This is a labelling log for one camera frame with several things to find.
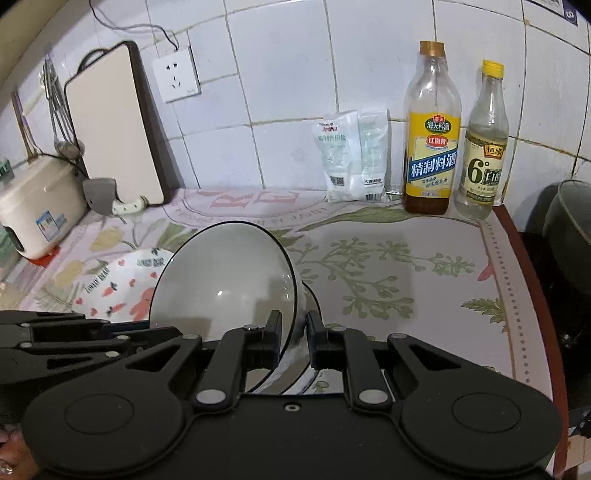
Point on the cream cabinet panel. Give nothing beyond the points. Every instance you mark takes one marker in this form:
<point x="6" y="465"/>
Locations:
<point x="23" y="32"/>

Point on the yellow cap vinegar bottle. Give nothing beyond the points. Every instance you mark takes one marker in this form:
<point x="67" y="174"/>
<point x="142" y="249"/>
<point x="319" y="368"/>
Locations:
<point x="485" y="170"/>

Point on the grey metal pot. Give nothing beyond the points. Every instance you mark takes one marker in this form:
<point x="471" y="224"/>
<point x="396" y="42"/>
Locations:
<point x="570" y="230"/>

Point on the floral tablecloth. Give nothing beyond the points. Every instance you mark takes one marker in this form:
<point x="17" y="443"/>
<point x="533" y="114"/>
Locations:
<point x="378" y="314"/>

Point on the red mat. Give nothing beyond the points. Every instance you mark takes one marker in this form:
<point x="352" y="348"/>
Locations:
<point x="44" y="258"/>

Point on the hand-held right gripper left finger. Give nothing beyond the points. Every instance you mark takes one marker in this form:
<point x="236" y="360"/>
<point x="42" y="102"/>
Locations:
<point x="275" y="334"/>

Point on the hanging metal ladles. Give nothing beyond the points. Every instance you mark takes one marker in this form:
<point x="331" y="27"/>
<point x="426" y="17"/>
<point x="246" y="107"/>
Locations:
<point x="60" y="120"/>

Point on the white wall socket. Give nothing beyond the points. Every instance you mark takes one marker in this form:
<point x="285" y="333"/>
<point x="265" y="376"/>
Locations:
<point x="176" y="74"/>

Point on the person's left hand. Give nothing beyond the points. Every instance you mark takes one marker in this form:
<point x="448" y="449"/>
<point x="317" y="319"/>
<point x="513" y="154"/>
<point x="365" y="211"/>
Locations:
<point x="14" y="454"/>

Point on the white bowl dark rim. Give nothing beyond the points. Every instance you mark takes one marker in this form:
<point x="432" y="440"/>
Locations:
<point x="221" y="281"/>
<point x="298" y="374"/>

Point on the cream rice cooker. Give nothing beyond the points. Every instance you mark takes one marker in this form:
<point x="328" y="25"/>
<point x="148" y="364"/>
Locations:
<point x="39" y="203"/>

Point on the wooden spatula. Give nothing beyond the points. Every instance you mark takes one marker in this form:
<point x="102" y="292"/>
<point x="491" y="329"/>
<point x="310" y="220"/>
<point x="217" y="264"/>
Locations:
<point x="25" y="129"/>

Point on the white rabbit print plate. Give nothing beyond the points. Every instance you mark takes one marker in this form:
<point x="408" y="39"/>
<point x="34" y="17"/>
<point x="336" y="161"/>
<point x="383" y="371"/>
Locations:
<point x="111" y="281"/>

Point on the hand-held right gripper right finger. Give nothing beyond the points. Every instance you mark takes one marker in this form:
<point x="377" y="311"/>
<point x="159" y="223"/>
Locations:
<point x="313" y="339"/>

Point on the yellow label cooking wine bottle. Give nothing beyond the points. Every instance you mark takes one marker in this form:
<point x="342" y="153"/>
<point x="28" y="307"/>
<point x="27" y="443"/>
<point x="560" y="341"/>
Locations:
<point x="431" y="152"/>

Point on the small silver packet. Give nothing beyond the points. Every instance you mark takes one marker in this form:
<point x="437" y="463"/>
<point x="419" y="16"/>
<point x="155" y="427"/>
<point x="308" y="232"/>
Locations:
<point x="396" y="193"/>

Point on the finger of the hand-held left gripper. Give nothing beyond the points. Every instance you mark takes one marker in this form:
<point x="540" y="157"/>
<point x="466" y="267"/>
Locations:
<point x="147" y="336"/>
<point x="51" y="330"/>

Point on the cream cutting board dark edge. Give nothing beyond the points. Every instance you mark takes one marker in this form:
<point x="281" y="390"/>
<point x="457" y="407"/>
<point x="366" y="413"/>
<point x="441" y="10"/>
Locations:
<point x="115" y="129"/>

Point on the white salt bag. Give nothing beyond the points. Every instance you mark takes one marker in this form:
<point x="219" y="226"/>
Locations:
<point x="339" y="157"/>

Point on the clear seasoning bag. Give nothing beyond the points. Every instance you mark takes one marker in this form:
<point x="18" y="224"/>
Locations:
<point x="373" y="152"/>

